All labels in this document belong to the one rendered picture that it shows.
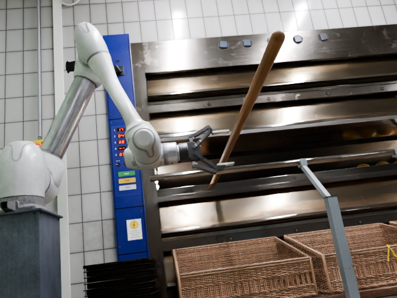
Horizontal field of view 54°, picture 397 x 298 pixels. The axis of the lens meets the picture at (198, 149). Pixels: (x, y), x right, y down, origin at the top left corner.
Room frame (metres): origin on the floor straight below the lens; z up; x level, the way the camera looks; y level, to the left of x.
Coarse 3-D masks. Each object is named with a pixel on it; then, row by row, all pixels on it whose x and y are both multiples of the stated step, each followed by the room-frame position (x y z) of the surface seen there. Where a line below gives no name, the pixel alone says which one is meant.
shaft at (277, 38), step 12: (276, 36) 0.72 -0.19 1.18; (276, 48) 0.75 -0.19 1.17; (264, 60) 0.81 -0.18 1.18; (264, 72) 0.85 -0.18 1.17; (252, 84) 0.94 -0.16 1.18; (252, 96) 0.99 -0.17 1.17; (240, 120) 1.18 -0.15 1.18; (228, 144) 1.45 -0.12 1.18; (228, 156) 1.60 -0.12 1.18; (216, 180) 2.07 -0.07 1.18
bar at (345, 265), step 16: (288, 160) 1.80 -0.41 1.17; (304, 160) 1.80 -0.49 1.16; (320, 160) 1.81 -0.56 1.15; (336, 160) 1.83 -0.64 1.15; (160, 176) 1.73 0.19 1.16; (176, 176) 1.74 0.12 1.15; (192, 176) 1.75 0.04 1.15; (320, 192) 1.66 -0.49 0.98; (336, 208) 1.58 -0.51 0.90; (336, 224) 1.58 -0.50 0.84; (336, 240) 1.58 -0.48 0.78; (352, 272) 1.58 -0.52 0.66; (352, 288) 1.58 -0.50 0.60
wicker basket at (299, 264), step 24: (264, 240) 2.12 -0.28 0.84; (192, 264) 2.06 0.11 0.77; (216, 264) 2.07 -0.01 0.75; (240, 264) 2.08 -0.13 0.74; (264, 264) 1.65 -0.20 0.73; (288, 264) 1.66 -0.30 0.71; (312, 264) 1.67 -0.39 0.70; (192, 288) 1.62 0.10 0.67; (216, 288) 2.04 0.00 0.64; (240, 288) 2.05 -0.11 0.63; (264, 288) 1.65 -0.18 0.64; (288, 288) 1.66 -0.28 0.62; (312, 288) 1.68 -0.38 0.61
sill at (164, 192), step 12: (348, 168) 2.22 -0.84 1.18; (360, 168) 2.23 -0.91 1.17; (372, 168) 2.24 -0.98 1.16; (384, 168) 2.24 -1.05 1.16; (396, 168) 2.25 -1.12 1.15; (240, 180) 2.15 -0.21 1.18; (252, 180) 2.16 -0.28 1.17; (264, 180) 2.16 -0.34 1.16; (276, 180) 2.17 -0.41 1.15; (288, 180) 2.18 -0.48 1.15; (168, 192) 2.10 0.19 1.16; (180, 192) 2.11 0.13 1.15; (192, 192) 2.12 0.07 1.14
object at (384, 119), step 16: (272, 128) 2.03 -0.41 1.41; (288, 128) 2.03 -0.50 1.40; (304, 128) 2.05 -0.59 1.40; (320, 128) 2.08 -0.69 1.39; (336, 128) 2.11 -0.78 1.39; (352, 128) 2.14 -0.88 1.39; (368, 128) 2.17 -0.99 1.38; (384, 128) 2.20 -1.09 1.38; (208, 144) 2.06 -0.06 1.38; (224, 144) 2.09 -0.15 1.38; (240, 144) 2.12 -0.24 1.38; (256, 144) 2.15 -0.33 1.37; (272, 144) 2.18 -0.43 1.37; (288, 144) 2.21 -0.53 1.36; (304, 144) 2.24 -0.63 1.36
